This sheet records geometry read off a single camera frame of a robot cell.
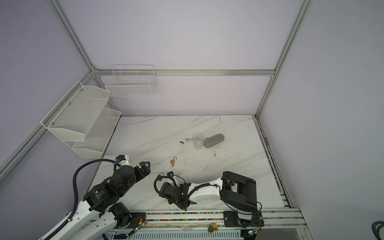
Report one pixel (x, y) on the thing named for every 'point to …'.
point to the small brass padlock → (172, 161)
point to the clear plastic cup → (198, 140)
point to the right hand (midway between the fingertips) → (169, 194)
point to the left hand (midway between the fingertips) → (143, 168)
